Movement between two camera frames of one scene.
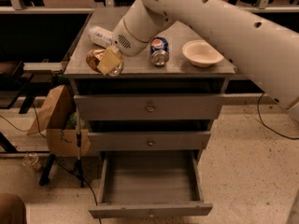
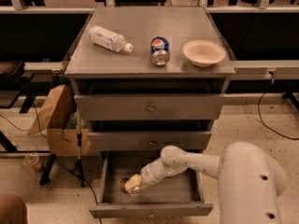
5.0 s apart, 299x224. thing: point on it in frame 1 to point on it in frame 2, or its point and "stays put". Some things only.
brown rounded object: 12,209 stays put
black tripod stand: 78,167 stays put
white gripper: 130,42 to 147,174
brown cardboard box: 52,122 stays put
